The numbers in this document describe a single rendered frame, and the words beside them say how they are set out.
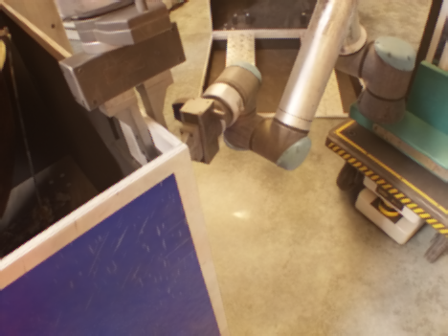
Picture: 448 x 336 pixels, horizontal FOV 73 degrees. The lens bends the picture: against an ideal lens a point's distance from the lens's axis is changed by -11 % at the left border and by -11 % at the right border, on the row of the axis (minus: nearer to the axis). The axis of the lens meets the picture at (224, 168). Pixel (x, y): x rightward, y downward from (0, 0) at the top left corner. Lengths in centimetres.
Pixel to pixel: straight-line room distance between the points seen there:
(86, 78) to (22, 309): 26
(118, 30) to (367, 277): 126
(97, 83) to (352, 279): 120
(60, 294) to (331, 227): 122
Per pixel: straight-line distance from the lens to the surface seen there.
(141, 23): 30
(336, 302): 132
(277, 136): 76
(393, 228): 141
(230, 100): 70
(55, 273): 39
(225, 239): 141
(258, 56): 250
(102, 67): 36
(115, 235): 39
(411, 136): 131
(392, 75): 124
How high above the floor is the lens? 121
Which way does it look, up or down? 47 degrees down
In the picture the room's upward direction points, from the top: 6 degrees counter-clockwise
